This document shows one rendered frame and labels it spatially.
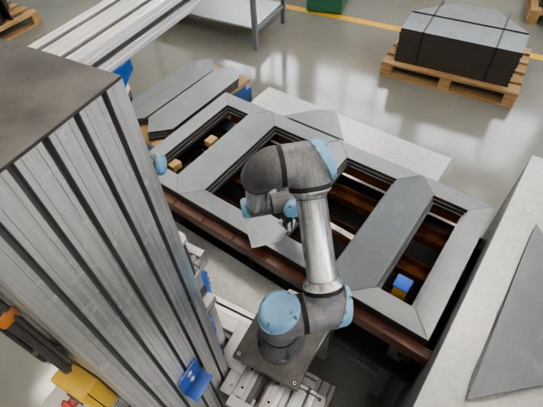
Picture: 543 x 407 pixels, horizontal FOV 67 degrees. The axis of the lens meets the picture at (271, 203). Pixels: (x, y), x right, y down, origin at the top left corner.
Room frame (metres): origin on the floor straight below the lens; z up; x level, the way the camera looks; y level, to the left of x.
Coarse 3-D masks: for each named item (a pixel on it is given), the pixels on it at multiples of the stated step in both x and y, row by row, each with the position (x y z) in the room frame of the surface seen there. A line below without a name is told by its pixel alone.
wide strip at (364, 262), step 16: (416, 176) 1.31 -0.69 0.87; (400, 192) 1.22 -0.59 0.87; (416, 192) 1.21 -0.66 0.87; (384, 208) 1.13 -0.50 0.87; (400, 208) 1.12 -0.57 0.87; (416, 208) 1.12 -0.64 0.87; (368, 224) 1.05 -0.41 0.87; (384, 224) 1.04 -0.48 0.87; (400, 224) 1.04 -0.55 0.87; (352, 240) 0.97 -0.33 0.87; (368, 240) 0.97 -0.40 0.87; (384, 240) 0.96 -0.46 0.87; (400, 240) 0.96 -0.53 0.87; (352, 256) 0.89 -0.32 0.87; (368, 256) 0.89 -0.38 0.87; (384, 256) 0.88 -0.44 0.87; (352, 272) 0.82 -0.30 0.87; (368, 272) 0.81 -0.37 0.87; (384, 272) 0.81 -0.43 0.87; (352, 288) 0.75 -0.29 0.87
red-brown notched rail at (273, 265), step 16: (176, 208) 1.25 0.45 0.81; (192, 208) 1.24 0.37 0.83; (208, 224) 1.14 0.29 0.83; (224, 240) 1.07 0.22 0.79; (240, 240) 1.04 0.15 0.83; (256, 256) 0.95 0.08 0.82; (272, 256) 0.95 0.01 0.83; (272, 272) 0.90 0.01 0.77; (288, 272) 0.86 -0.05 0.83; (352, 320) 0.66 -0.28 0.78; (368, 320) 0.64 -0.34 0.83; (384, 336) 0.58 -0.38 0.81; (400, 336) 0.57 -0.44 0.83; (416, 352) 0.51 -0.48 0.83
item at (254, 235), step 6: (246, 228) 1.07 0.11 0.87; (252, 228) 1.07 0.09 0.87; (252, 234) 1.03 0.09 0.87; (258, 234) 1.03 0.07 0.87; (264, 234) 1.03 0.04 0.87; (252, 240) 1.00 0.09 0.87; (258, 240) 1.00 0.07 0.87; (264, 240) 1.00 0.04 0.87; (270, 240) 1.00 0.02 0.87; (276, 240) 1.00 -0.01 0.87
